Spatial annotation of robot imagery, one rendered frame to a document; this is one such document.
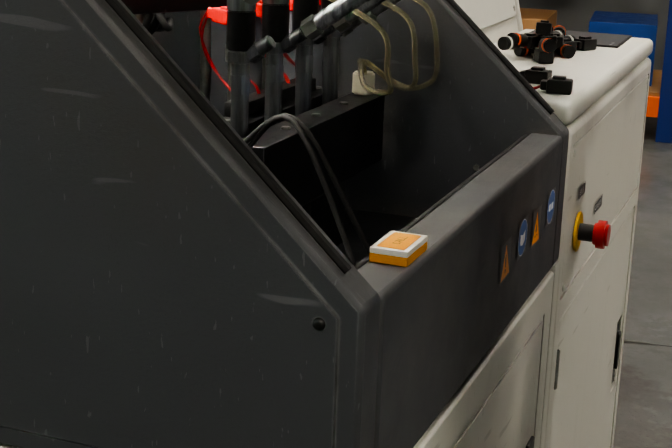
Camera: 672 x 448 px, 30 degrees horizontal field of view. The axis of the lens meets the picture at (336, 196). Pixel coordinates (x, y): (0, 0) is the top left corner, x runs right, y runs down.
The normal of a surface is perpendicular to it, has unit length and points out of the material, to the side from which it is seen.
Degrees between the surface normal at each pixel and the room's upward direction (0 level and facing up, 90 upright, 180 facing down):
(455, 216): 0
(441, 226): 0
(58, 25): 90
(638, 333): 0
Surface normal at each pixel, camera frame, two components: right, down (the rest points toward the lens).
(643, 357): 0.04, -0.97
